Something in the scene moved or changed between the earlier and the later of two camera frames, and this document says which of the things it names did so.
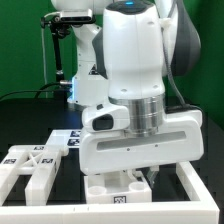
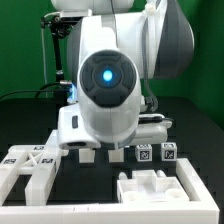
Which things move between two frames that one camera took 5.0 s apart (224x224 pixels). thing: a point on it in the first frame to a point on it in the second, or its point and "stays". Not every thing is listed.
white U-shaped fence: x=203 y=211 stays
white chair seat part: x=116 y=188 to x=149 y=186
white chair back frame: x=39 y=161 stays
